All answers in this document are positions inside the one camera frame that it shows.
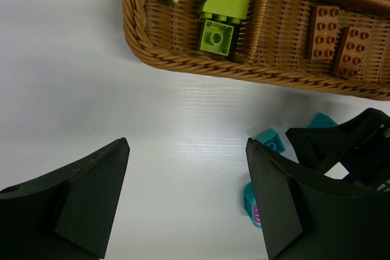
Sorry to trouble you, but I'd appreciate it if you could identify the small lime sloped lego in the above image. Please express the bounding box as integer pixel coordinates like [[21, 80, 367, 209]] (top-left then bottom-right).
[[196, 0, 250, 24]]

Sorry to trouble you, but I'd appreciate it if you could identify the brown wicker divided basket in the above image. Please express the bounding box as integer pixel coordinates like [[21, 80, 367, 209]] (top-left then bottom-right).
[[122, 0, 389, 100]]

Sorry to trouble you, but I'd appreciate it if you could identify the teal long lego brick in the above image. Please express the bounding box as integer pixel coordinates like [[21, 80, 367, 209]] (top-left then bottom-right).
[[307, 113, 338, 128]]

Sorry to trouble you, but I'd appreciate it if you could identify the brown lego plate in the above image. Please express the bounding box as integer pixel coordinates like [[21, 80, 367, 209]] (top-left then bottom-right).
[[333, 26, 370, 79], [307, 5, 340, 60]]

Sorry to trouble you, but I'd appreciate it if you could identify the teal square lego brick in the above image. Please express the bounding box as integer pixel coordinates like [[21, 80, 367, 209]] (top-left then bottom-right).
[[253, 128, 286, 154]]

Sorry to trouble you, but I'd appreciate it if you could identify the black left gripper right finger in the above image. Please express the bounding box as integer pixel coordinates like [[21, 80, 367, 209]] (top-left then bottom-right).
[[246, 139, 389, 259]]

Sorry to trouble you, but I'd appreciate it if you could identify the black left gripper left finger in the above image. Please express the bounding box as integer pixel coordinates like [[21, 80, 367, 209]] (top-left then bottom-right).
[[1, 138, 130, 259]]

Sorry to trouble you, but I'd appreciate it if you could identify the teal rounded printed lego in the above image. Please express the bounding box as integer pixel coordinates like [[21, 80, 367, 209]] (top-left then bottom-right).
[[243, 182, 261, 228]]

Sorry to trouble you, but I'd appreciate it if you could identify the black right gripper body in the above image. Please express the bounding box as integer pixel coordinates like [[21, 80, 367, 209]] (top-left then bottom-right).
[[286, 108, 389, 192]]

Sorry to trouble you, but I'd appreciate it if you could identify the lime hollow square lego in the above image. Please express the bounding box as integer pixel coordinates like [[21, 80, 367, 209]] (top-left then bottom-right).
[[199, 19, 235, 56]]

